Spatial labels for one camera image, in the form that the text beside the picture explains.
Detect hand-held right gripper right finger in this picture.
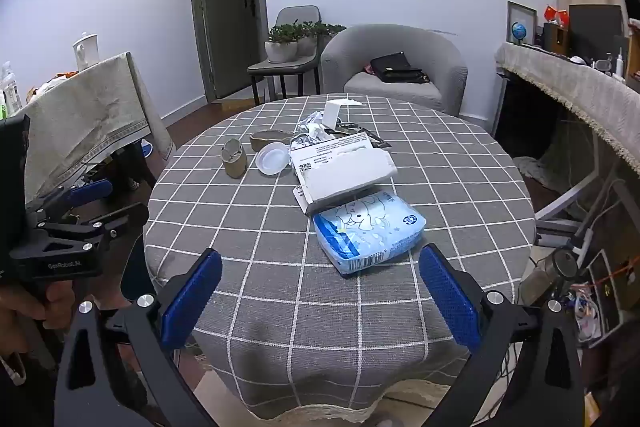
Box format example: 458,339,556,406
417,243,588,427

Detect large white cardboard box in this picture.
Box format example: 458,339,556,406
291,130,398,215

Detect green plant white pot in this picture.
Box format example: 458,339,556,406
264,23,306,64

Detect green plant grey pot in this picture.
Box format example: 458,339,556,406
317,22,347,52
297,21,326,58

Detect brown cardboard tape roll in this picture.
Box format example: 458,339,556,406
221,138,249,179

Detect clear plastic lid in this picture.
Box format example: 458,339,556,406
255,142,291,176

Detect cream fringed table runner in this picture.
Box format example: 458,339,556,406
495,42,640,178

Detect dark plastic wrapper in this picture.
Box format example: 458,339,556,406
332,121,392,150

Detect beige embroidered tablecloth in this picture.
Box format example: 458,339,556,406
22,52,176,205

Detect dark grey door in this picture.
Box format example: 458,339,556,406
189,0,268,100

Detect white kettle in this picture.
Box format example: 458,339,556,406
72,32,99,72

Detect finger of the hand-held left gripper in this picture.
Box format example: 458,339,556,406
30,203,149,255
25,179,115,220

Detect black handbag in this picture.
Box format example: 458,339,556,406
369,52,431,84

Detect grey dining chair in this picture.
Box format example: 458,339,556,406
246,5,323,106

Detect grey armchair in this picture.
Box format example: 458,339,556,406
320,24,468,115

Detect blue tissue packet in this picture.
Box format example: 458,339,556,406
312,191,427,278

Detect small red flags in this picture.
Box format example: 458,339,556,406
544,5,571,28

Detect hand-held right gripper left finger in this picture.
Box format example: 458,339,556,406
54,248,223,427

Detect grey checked tablecloth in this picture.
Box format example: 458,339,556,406
142,94,537,423

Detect person's left hand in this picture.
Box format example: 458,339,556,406
0,281,77,344

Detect beige floor rug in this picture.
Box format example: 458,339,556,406
512,155,558,195

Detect small white box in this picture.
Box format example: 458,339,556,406
322,98,368,131

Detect black monitor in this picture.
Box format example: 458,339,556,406
568,4,628,58

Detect dark wooden box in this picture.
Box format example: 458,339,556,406
542,22,571,55

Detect crumpled silver foil wrapper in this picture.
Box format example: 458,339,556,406
295,111,333,150

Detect grey picture frame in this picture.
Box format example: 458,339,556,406
506,1,538,46

